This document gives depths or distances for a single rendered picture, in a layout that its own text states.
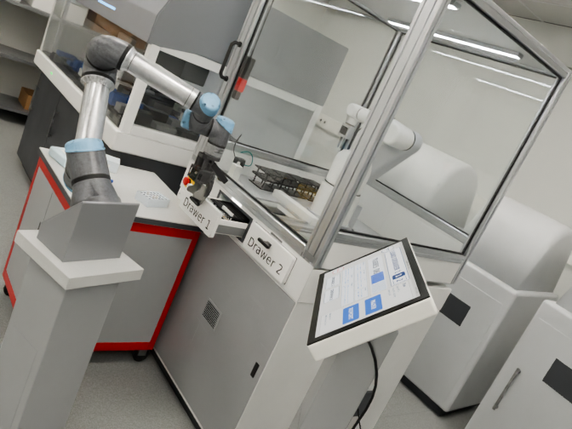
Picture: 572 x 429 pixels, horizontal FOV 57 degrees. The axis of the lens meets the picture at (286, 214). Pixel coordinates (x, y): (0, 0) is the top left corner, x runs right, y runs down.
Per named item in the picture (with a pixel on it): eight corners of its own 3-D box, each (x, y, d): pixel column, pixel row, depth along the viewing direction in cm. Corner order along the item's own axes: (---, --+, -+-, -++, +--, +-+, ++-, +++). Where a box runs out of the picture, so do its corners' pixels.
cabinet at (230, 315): (214, 476, 206) (297, 304, 187) (126, 321, 279) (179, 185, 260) (368, 443, 270) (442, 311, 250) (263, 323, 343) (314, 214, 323)
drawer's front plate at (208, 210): (208, 237, 205) (219, 213, 203) (179, 205, 226) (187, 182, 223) (213, 238, 206) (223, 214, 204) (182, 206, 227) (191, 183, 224)
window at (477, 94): (336, 230, 185) (453, -12, 164) (334, 229, 185) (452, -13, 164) (462, 254, 242) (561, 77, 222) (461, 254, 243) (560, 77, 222)
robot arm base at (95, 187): (90, 202, 152) (84, 169, 154) (60, 217, 160) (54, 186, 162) (132, 203, 165) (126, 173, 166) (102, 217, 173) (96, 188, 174)
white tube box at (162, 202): (146, 207, 225) (149, 199, 224) (134, 197, 229) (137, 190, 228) (167, 207, 236) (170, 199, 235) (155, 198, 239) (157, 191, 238)
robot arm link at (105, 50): (100, 14, 175) (228, 94, 188) (96, 33, 184) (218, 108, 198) (82, 38, 170) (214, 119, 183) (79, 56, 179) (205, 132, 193)
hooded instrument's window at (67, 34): (117, 129, 266) (148, 43, 255) (39, 49, 393) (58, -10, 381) (284, 174, 342) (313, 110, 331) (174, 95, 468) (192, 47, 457)
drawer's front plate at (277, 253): (281, 283, 193) (293, 258, 190) (242, 245, 213) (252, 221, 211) (284, 284, 194) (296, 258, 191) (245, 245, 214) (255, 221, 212)
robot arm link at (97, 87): (62, 180, 166) (88, 34, 183) (59, 195, 179) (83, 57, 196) (101, 188, 171) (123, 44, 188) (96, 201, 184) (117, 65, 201)
